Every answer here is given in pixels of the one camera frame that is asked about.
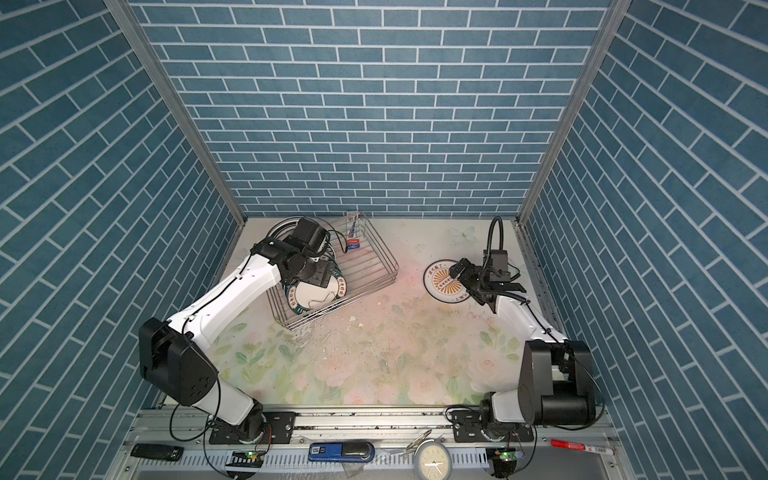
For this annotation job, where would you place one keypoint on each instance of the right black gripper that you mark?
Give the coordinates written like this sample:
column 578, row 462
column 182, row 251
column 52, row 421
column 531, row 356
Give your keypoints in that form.
column 466, row 276

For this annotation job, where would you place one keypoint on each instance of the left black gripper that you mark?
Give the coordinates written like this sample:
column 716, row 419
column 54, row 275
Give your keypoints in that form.
column 324, row 272

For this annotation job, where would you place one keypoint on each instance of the green rim white plate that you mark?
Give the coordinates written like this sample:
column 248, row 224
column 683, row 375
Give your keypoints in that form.
column 303, row 297

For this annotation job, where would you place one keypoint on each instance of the orange sunburst pattern plate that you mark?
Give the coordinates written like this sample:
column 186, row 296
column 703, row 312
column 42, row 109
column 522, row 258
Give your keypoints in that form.
column 441, row 286

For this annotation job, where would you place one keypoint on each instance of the metal wire dish rack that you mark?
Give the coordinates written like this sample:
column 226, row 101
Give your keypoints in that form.
column 366, row 270

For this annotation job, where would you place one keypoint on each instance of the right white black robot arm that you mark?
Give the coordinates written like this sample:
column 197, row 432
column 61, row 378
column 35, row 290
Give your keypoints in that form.
column 555, row 386

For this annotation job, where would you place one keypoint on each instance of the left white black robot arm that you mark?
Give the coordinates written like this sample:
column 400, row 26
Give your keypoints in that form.
column 173, row 353

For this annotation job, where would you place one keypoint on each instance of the round white clock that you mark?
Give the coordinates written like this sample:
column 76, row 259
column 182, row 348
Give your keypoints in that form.
column 432, row 461

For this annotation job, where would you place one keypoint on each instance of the red white marker pen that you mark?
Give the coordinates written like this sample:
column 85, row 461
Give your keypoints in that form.
column 581, row 447

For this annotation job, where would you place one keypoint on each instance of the blue black device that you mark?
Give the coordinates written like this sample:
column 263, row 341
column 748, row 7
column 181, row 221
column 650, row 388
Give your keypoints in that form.
column 341, row 452

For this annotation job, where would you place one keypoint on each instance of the black remote control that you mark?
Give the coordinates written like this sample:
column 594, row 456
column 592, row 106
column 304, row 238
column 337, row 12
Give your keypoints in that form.
column 159, row 452

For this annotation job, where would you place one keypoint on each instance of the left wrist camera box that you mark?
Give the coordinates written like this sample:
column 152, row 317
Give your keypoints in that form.
column 309, row 235

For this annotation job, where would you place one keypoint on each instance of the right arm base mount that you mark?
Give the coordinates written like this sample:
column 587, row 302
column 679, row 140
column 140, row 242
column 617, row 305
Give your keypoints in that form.
column 469, row 426

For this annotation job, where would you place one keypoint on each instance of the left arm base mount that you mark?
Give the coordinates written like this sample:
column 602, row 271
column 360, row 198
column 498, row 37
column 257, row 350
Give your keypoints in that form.
column 261, row 428

